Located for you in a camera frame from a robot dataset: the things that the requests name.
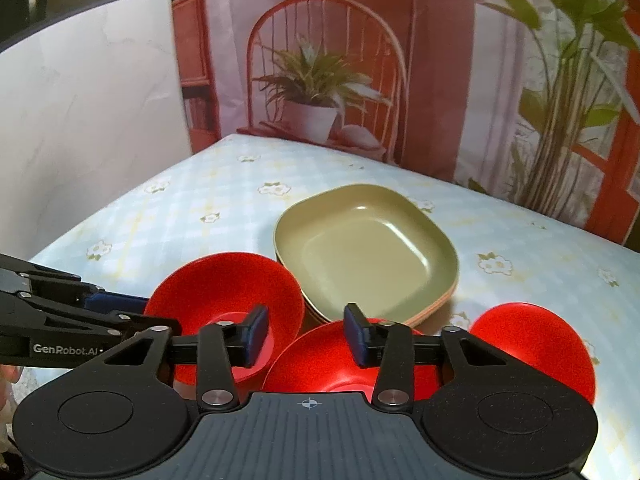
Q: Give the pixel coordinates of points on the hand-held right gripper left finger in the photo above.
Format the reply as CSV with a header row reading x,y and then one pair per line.
x,y
256,332

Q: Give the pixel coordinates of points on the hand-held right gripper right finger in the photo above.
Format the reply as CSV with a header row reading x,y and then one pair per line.
x,y
356,332

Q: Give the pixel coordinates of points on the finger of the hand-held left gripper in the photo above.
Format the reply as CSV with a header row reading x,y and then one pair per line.
x,y
117,303
145,327

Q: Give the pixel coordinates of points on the red plastic bowl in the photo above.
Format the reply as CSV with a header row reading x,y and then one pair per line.
x,y
542,345
325,365
225,295

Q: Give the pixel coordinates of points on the green square plate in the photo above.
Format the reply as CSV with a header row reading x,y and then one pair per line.
x,y
300,292
365,250

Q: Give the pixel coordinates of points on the floral checked tablecloth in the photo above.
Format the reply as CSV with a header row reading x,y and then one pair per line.
x,y
175,220

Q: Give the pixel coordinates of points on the printed room backdrop cloth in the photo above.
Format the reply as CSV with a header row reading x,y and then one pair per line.
x,y
450,85

